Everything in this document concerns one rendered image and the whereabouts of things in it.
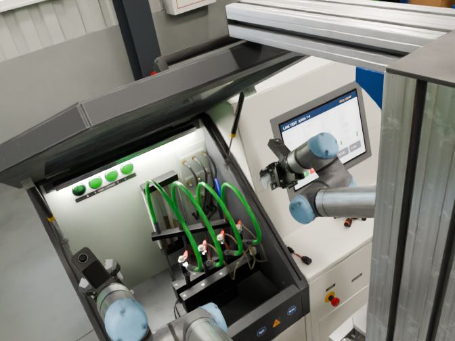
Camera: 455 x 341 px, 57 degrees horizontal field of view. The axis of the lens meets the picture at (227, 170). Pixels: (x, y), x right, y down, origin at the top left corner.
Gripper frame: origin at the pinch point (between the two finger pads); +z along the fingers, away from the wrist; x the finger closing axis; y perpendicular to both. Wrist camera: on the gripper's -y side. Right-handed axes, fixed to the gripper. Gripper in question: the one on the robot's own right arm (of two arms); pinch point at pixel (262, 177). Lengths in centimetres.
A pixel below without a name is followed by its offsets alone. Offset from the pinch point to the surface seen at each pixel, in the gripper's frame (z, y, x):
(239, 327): 18, 47, -11
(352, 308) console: 30, 52, 49
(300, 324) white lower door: 25, 52, 19
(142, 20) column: 266, -275, 71
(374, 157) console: 10, -8, 67
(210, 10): 298, -330, 183
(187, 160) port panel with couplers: 28.3, -17.5, -13.3
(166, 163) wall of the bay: 28.1, -16.8, -22.6
